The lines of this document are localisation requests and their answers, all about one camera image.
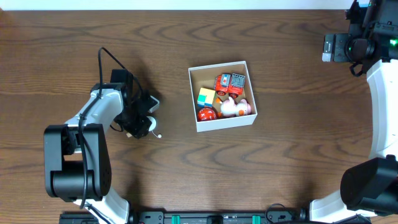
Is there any white rattle drum toy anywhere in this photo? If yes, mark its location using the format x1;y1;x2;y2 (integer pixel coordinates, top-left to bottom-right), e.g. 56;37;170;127
126;115;163;139

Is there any red lettered ball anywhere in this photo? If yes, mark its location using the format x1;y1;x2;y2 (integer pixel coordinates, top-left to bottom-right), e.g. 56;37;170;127
197;107;217;122

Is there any multicoloured puzzle cube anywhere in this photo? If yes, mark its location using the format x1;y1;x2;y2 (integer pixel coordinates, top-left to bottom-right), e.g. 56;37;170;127
197;88;216;108

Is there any white cardboard box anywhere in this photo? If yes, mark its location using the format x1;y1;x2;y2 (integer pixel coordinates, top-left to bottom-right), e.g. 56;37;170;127
188;61;257;132

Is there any pink white toy duck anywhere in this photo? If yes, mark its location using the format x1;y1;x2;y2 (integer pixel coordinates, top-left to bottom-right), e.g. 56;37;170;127
216;97;252;118

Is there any red toy fire truck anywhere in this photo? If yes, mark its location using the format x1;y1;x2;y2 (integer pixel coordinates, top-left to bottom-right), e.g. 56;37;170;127
214;73;246;99

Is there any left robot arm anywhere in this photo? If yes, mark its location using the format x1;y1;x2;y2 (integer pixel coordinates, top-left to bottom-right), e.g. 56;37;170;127
44;68;158;223

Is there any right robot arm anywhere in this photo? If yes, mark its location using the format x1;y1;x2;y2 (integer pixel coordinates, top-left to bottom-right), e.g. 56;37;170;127
308;0;397;223

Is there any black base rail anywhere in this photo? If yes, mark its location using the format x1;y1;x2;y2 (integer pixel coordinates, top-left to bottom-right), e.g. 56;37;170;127
58;210;371;224

